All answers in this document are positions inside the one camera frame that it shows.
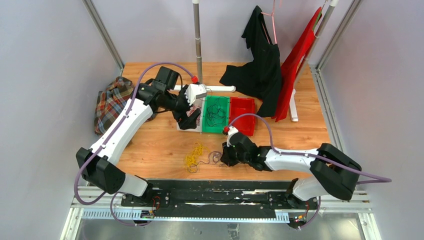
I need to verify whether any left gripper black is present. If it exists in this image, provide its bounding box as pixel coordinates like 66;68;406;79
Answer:
164;85;202;130

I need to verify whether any red cable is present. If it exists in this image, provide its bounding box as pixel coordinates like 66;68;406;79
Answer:
185;87;214;117

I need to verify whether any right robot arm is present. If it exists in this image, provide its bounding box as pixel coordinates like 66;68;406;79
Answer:
220;133;362;209

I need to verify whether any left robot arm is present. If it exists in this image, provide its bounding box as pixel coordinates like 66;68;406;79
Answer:
75;63;207;207

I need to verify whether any white plastic bin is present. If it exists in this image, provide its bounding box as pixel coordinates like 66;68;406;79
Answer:
185;97;206;133

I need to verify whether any green plastic bin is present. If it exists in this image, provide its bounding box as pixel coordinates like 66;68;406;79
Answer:
202;95;230;134

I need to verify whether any red plastic bin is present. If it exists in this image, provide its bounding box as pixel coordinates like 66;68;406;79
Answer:
228;97;256;137

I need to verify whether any black t-shirt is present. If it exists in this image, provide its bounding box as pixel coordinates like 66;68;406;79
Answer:
219;5;282;118

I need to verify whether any plaid flannel shirt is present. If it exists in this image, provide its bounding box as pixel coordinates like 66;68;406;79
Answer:
93;76;135;136

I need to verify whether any red t-shirt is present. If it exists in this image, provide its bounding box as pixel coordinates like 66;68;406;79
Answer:
272;7;322;122

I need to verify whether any metal clothes rack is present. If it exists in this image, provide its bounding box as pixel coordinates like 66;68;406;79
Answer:
191;0;339;122

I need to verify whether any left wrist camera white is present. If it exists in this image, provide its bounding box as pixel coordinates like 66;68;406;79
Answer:
184;83;208;106

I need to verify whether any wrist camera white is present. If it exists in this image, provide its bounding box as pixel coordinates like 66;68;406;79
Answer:
184;83;208;106
223;126;239;147

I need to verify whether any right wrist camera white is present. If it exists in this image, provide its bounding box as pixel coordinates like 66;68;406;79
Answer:
223;126;239;147

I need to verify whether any yellow cable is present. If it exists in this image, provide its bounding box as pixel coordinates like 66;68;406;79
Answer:
184;141;210;174

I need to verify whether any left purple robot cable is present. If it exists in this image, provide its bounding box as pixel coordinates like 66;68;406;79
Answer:
73;61;199;228

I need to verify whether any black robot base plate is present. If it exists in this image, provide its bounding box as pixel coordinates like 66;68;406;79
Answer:
120;179;318;219

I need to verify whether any pink wire hanger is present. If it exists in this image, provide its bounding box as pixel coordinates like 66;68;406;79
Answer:
261;0;278;44

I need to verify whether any aluminium frame rail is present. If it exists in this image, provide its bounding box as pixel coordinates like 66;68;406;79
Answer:
82;0;125;73

